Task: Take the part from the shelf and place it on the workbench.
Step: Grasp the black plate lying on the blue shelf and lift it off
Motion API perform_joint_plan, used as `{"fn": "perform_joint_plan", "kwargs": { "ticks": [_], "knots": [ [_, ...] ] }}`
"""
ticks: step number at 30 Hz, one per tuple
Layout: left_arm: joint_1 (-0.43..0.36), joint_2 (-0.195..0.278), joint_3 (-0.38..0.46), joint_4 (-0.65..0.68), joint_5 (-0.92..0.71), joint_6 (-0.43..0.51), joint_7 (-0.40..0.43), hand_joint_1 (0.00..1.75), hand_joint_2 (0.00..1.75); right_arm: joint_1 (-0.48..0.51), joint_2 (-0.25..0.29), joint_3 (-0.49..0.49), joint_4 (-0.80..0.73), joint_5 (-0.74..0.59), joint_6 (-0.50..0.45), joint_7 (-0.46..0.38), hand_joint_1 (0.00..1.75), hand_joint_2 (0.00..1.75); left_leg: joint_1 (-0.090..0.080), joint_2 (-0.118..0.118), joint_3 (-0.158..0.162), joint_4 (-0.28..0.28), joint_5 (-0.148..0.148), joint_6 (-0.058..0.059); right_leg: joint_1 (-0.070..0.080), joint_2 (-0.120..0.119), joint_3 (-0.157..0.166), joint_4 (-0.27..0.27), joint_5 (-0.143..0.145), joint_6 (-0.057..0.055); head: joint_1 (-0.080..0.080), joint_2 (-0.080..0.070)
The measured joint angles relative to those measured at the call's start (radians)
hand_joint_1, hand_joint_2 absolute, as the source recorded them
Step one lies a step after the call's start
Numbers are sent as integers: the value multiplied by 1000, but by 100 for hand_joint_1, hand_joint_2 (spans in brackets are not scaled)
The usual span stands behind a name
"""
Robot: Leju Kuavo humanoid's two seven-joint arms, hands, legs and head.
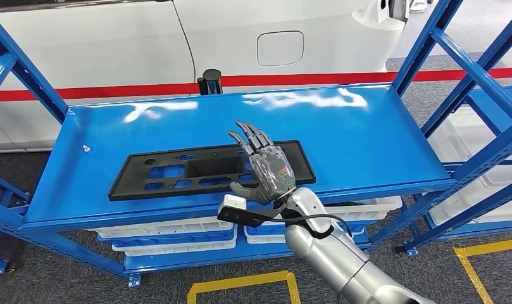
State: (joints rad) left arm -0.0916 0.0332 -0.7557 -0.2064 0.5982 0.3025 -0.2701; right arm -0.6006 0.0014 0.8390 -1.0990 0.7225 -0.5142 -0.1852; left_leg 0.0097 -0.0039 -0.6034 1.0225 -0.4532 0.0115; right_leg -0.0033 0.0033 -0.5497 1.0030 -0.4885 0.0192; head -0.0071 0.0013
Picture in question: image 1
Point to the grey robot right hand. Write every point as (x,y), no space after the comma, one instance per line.
(272,172)

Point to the black plastic panel part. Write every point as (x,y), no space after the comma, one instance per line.
(128,178)

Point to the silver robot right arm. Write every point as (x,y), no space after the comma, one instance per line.
(322,251)

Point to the blue plastic crate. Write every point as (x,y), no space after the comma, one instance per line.
(167,240)
(264,230)

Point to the white translucent plastic crate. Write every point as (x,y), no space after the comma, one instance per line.
(452,142)

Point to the white rounded machine housing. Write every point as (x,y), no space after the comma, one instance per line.
(373,19)

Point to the small white clip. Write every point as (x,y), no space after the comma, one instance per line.
(86,148)

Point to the white car body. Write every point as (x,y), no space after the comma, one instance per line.
(113,42)

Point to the yellow floor tape outline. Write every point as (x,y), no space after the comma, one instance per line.
(490,246)

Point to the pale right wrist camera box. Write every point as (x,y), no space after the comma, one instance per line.
(232,202)

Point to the black barrier stanchion post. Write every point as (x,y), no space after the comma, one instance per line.
(211,82)

